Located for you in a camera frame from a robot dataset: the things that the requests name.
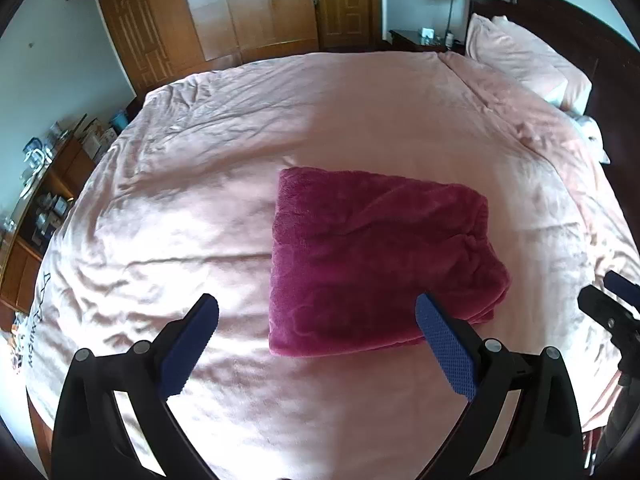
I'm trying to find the white pillow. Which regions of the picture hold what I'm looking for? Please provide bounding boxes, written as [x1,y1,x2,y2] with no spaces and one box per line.
[570,115,611,165]

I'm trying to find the clear water kettle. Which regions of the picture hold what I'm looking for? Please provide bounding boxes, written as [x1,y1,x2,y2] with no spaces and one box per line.
[23,136,48,172]

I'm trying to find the brown wooden door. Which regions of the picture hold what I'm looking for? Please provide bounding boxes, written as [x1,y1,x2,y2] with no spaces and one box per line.
[316,0,382,52]

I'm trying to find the dark bedside table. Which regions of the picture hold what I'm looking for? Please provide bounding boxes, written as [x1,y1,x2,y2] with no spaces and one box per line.
[388,29,464,55]

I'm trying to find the pink pillow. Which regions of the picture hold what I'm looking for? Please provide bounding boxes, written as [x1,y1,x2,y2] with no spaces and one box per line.
[465,13,592,116]

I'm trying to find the dark wooden headboard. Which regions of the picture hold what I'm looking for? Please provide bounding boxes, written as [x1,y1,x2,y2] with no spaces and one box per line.
[468,0,639,208]

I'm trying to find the pink bed cover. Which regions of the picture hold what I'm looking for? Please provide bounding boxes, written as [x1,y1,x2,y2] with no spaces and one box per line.
[22,52,639,479]

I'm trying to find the magenta fleece pants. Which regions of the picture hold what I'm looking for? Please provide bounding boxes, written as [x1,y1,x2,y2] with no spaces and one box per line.
[269,167,511,358]

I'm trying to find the wooden sideboard with clutter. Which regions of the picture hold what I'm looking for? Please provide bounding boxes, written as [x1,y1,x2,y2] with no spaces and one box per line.
[1,112,128,330]

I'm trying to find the brown wooden wardrobe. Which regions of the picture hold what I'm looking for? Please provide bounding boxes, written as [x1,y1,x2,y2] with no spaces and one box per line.
[98,0,319,98]

